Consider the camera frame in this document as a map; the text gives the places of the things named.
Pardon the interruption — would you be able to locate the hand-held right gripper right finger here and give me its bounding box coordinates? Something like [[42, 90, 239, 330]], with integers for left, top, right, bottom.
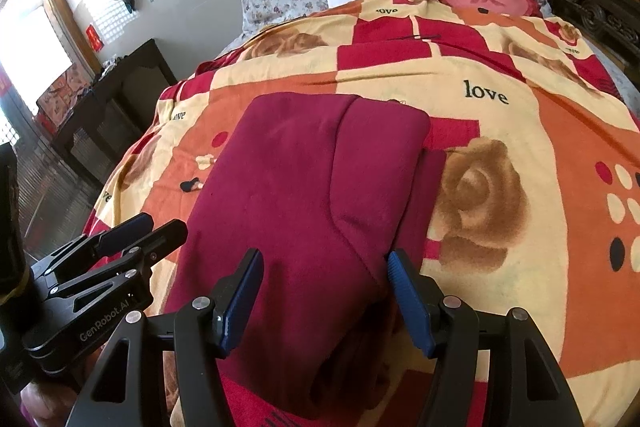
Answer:
[[387, 249, 586, 427]]

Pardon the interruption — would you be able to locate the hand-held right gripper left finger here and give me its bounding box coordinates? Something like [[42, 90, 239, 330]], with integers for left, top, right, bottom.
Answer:
[[67, 248, 265, 427]]

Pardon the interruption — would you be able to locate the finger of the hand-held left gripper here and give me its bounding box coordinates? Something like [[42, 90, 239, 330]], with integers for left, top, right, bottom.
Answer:
[[32, 213, 153, 280], [50, 220, 188, 303]]

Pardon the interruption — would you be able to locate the maroon sweatshirt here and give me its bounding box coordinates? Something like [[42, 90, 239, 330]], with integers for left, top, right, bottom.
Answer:
[[165, 93, 448, 427]]

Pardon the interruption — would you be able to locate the person's left hand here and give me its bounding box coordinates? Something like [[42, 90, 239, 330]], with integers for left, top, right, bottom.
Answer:
[[20, 379, 81, 427]]

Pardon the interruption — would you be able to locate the dark wooden cabinet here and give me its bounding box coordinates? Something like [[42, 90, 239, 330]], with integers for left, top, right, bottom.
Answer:
[[50, 38, 178, 182]]

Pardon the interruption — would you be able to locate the orange patterned box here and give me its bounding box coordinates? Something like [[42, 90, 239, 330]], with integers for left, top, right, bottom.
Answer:
[[35, 67, 91, 130]]

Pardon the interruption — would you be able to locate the printed rose blanket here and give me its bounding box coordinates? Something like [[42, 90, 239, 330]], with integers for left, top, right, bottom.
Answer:
[[82, 0, 640, 427]]

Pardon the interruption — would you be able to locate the bright window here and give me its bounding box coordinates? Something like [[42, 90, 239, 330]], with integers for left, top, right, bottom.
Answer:
[[0, 7, 73, 108]]

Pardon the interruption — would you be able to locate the dark wooden headboard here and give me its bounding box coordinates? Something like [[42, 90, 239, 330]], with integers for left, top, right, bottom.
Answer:
[[525, 0, 640, 72]]

